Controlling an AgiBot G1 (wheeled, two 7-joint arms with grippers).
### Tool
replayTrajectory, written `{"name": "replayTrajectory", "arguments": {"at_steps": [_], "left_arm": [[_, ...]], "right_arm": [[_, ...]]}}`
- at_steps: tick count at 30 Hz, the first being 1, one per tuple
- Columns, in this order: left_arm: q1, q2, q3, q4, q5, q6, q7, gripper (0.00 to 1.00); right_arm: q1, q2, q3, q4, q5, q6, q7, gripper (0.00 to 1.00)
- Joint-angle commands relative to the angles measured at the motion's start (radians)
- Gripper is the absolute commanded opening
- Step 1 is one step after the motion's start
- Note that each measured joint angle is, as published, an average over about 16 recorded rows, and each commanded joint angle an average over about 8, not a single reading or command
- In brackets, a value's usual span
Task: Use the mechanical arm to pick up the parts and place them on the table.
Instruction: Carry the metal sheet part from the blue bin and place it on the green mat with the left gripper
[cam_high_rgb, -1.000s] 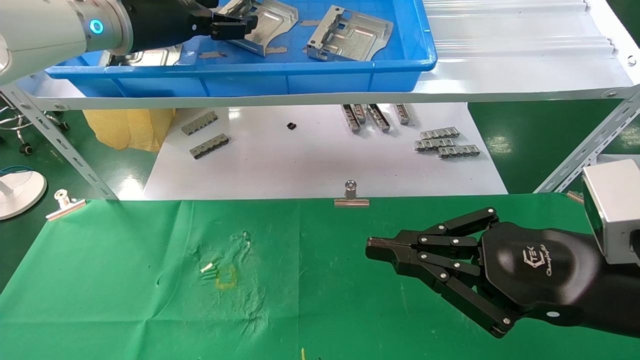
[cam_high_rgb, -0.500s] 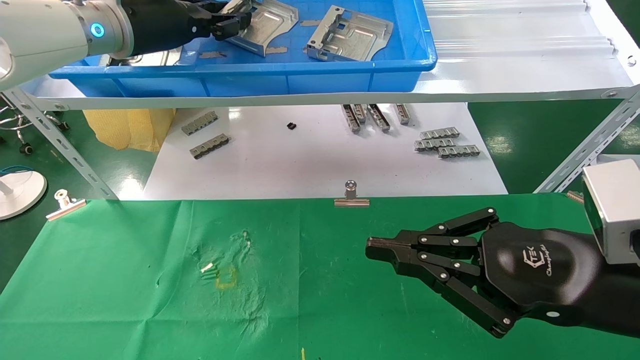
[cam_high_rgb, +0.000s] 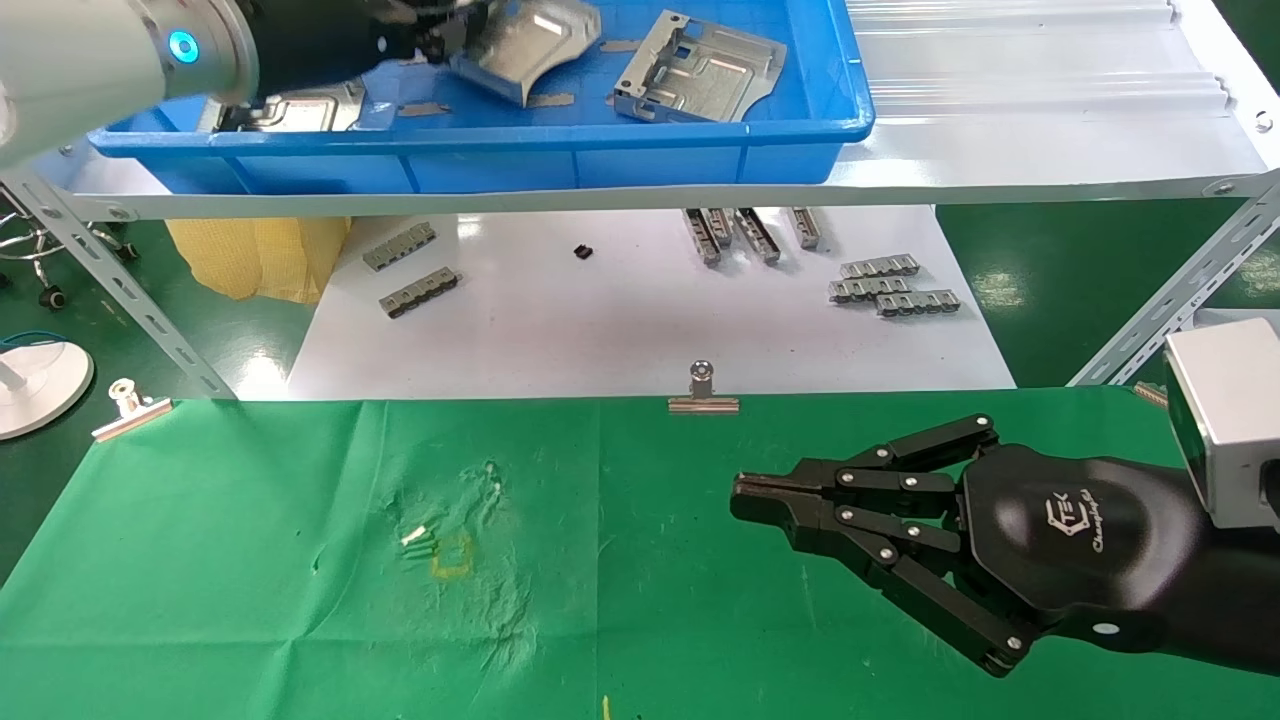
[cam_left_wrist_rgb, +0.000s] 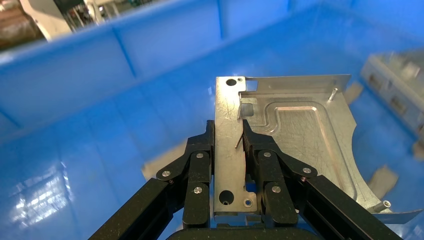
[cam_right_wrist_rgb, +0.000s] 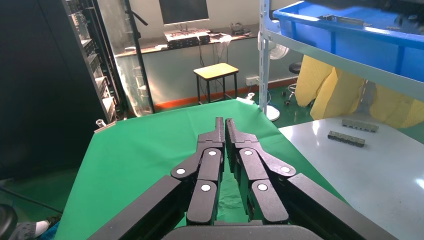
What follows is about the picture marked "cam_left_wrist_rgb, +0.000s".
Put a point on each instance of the blue plastic bin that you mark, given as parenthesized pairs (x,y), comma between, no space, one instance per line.
(99,116)

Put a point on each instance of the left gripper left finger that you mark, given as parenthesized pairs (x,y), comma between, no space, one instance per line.
(197,185)

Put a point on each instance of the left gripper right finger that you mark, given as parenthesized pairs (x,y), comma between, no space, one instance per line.
(275,192)

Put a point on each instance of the stamped metal bracket part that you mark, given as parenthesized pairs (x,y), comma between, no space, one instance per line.
(298,132)
(397,86)

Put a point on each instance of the small grey tape piece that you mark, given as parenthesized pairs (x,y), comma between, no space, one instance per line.
(419,149)

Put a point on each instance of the white equipment casing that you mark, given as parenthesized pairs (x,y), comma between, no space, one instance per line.
(46,16)

